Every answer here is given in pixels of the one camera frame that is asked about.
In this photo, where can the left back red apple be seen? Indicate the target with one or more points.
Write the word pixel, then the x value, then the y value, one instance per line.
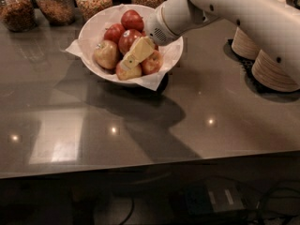
pixel 114 32

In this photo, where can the stack paper bowls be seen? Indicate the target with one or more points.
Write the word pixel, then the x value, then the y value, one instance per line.
pixel 268 73
pixel 244 46

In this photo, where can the front stack paper bowls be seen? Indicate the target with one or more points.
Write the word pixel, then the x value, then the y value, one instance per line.
pixel 268 73

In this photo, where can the front yellow-green apple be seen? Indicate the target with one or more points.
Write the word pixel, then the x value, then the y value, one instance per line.
pixel 124 75

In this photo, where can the large red apple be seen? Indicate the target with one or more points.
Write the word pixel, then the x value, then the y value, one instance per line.
pixel 127 39

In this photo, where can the white paper bowl liner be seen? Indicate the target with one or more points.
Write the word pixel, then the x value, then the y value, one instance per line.
pixel 103 19

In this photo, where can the dark box under table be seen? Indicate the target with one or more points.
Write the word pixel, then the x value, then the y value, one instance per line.
pixel 213 198

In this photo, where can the far left cereal jar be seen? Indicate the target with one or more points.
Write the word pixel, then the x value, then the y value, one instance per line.
pixel 17 15

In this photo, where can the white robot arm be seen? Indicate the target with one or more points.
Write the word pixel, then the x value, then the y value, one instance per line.
pixel 273 26

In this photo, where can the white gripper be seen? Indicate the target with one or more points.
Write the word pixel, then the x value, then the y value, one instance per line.
pixel 155 27

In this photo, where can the top red apple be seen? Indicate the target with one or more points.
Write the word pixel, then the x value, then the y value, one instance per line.
pixel 131 19

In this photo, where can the back stack paper bowls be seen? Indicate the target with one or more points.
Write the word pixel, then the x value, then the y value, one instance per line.
pixel 244 46

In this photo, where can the black rubber mat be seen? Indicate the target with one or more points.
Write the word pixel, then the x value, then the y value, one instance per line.
pixel 247 65

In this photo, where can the right front red-yellow apple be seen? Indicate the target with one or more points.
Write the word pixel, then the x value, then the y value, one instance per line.
pixel 152 64

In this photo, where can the white ceramic bowl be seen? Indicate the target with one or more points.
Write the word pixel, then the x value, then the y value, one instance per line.
pixel 172 52

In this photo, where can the left yellow-red apple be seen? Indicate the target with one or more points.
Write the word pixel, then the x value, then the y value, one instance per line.
pixel 106 54

